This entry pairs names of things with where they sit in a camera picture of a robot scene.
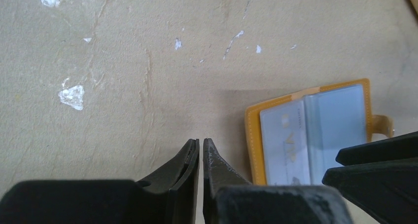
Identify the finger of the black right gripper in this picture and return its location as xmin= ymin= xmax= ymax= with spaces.
xmin=322 ymin=158 xmax=418 ymax=224
xmin=336 ymin=132 xmax=418 ymax=166

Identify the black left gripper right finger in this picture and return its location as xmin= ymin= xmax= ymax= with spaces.
xmin=203 ymin=138 xmax=251 ymax=224

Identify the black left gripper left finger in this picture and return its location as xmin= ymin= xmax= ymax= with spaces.
xmin=137 ymin=139 xmax=200 ymax=224

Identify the silver VIP credit card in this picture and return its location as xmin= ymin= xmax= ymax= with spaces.
xmin=259 ymin=99 xmax=311 ymax=186

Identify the orange leather card holder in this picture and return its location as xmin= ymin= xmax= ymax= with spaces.
xmin=244 ymin=78 xmax=394 ymax=185

